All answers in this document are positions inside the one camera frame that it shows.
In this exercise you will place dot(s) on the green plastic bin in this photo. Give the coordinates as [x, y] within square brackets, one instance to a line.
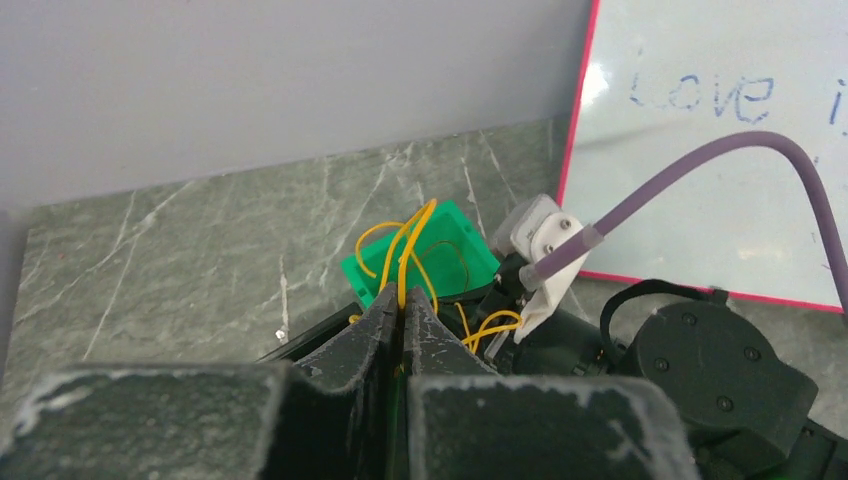
[446, 257]

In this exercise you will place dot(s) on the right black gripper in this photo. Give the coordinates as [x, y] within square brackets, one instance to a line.
[484, 322]

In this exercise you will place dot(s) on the black plastic bin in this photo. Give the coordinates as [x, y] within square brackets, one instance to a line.
[314, 337]

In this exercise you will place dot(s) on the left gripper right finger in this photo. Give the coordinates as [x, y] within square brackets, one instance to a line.
[465, 421]

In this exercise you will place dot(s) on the pink framed whiteboard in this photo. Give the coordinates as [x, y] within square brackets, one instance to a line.
[708, 145]

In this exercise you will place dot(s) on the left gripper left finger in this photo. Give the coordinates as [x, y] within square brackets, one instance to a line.
[326, 416]

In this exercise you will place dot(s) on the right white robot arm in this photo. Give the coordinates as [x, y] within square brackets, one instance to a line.
[672, 384]

